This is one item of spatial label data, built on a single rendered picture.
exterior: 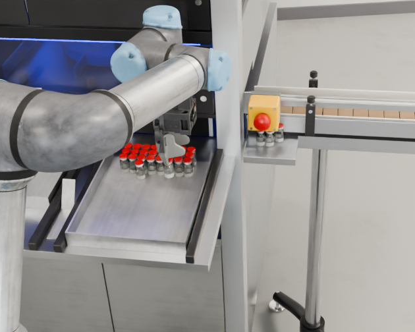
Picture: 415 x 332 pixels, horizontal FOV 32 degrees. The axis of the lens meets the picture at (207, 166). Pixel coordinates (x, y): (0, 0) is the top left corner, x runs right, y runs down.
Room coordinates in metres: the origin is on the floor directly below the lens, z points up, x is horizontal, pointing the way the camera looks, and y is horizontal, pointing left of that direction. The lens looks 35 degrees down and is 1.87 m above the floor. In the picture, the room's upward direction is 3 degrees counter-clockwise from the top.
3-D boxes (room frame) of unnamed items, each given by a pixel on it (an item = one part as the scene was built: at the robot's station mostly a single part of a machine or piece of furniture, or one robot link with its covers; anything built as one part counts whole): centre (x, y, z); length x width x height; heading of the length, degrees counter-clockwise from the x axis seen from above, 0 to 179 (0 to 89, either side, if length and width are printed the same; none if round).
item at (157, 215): (1.31, 0.15, 0.90); 0.34 x 0.26 x 0.04; 168
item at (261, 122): (1.44, -0.14, 1.00); 0.04 x 0.04 x 0.04; 78
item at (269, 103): (1.48, -0.14, 1.00); 0.08 x 0.07 x 0.07; 168
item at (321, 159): (1.60, -0.31, 0.46); 0.09 x 0.09 x 0.77; 78
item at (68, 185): (1.26, 0.33, 0.91); 0.14 x 0.03 x 0.06; 169
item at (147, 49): (1.24, 0.10, 1.27); 0.11 x 0.11 x 0.08; 63
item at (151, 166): (1.41, 0.12, 0.91); 0.18 x 0.02 x 0.05; 78
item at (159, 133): (1.32, 0.10, 1.05); 0.05 x 0.02 x 0.09; 168
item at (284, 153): (1.52, -0.17, 0.87); 0.14 x 0.13 x 0.02; 168
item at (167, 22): (1.33, 0.08, 1.27); 0.09 x 0.08 x 0.11; 153
